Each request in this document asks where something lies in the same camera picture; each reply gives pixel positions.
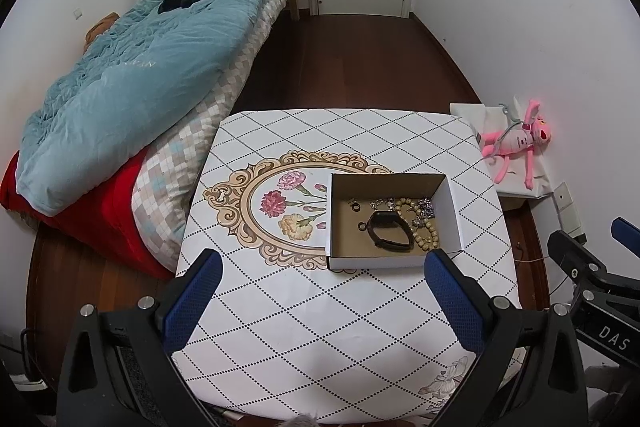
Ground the beige cable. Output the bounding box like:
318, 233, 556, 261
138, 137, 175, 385
516, 243, 550, 265

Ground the black smart band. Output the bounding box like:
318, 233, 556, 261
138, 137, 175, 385
366, 210, 414, 252

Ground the light blue quilt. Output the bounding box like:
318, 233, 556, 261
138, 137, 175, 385
15, 0, 311, 218

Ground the brown plush toy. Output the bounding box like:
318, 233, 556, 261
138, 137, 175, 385
84, 12, 120, 54

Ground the table with patterned cloth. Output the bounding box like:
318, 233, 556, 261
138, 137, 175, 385
170, 108, 529, 423

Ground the pink plush toy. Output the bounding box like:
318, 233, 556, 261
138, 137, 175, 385
481, 97, 554, 190

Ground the white cardboard box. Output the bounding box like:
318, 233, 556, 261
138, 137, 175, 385
326, 173, 463, 272

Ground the red blanket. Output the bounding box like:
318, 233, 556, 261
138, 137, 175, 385
0, 147, 189, 281

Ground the white wall socket panel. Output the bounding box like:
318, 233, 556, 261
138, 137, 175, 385
552, 181, 587, 242

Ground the bed with checked sheet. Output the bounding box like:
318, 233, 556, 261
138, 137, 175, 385
132, 0, 307, 274

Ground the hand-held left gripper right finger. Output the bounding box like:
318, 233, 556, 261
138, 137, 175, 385
424, 248, 587, 427

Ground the wooden bead bracelet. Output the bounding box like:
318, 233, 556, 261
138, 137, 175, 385
395, 198, 441, 253

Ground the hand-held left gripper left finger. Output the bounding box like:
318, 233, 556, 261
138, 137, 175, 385
55, 248, 224, 427

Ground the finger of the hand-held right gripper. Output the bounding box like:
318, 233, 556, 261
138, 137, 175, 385
611, 217, 640, 259
546, 231, 610, 290

